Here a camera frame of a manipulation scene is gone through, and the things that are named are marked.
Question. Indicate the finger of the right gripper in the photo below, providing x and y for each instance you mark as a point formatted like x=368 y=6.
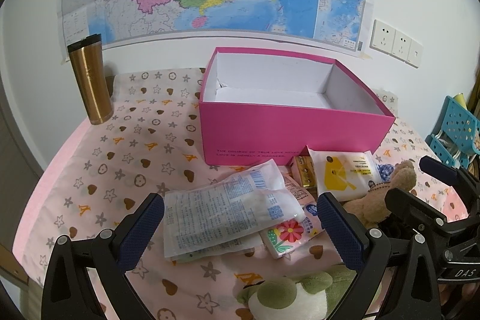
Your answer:
x=458 y=178
x=411 y=210

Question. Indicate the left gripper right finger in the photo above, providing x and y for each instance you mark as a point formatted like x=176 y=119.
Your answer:
x=364 y=251

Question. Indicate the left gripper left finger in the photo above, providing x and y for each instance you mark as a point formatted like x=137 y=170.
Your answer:
x=68 y=292

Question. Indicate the beige bunny plush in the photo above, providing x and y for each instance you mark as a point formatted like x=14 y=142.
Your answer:
x=371 y=208

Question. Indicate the blue gingham scrunchie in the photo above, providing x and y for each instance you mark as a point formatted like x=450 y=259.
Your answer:
x=385 y=171

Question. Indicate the white yellow tissue pack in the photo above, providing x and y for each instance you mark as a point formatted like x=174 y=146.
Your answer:
x=346 y=175

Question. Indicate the green frog plush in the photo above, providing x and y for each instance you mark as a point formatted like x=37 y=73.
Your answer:
x=309 y=296

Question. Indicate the pink floral tissue pack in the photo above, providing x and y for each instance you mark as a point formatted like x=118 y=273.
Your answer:
x=286 y=237

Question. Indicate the pink wipes pack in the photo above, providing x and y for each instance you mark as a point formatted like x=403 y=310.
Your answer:
x=303 y=196

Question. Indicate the yellow pocket tissue pack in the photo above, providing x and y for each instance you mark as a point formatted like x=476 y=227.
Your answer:
x=302 y=171

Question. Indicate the blue perforated plastic rack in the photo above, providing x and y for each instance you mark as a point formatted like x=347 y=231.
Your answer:
x=455 y=137

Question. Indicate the pink patterned tablecloth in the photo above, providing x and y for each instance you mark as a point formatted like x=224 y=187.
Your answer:
x=152 y=144

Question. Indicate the pink cardboard box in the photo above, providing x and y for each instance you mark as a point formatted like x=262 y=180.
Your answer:
x=259 y=104

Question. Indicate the gold travel tumbler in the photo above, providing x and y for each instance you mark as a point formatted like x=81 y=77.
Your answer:
x=86 y=57

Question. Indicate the white wall socket panel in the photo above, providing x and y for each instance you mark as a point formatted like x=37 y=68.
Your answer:
x=395 y=43

